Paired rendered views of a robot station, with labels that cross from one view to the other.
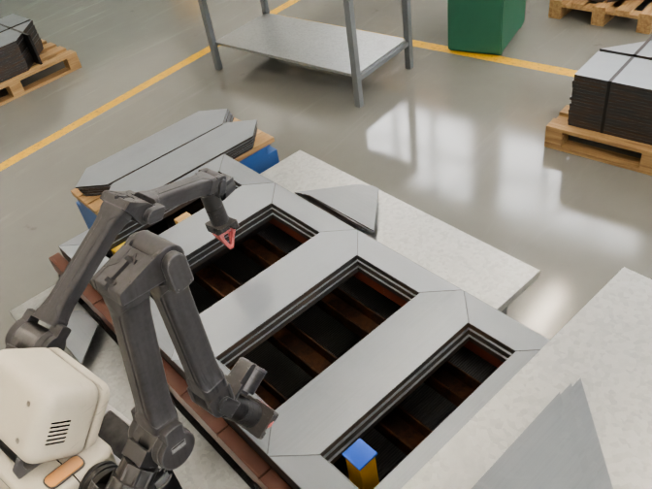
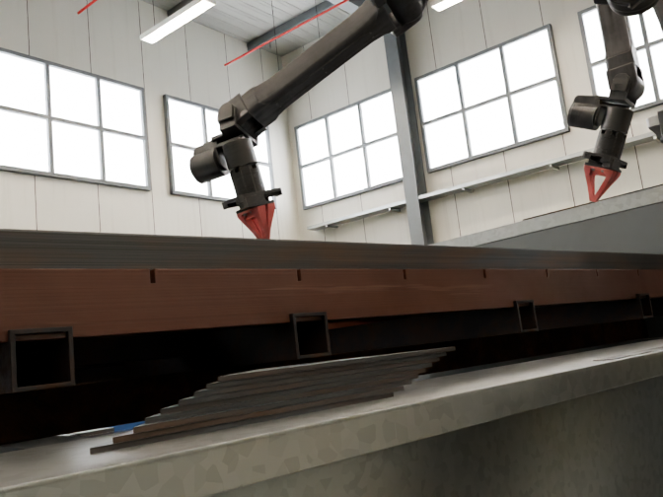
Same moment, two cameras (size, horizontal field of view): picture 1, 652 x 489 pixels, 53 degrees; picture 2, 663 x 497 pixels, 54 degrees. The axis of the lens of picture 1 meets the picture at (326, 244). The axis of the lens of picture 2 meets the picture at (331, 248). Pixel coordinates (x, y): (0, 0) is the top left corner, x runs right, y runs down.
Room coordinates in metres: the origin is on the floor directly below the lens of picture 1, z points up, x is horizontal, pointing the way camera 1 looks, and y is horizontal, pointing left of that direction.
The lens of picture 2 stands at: (1.65, 1.53, 0.73)
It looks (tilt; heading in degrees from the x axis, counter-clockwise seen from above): 9 degrees up; 263
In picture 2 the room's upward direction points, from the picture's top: 7 degrees counter-clockwise
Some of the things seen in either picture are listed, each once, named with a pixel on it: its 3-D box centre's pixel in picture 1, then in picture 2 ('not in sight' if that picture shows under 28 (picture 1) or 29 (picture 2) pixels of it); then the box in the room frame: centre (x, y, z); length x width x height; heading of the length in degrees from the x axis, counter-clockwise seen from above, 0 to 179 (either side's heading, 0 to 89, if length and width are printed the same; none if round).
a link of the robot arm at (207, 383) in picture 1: (187, 334); (611, 5); (0.83, 0.27, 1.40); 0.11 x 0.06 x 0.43; 45
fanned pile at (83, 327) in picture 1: (74, 327); (274, 390); (1.64, 0.90, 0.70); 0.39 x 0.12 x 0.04; 36
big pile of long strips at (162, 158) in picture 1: (172, 157); not in sight; (2.45, 0.59, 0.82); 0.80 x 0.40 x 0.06; 126
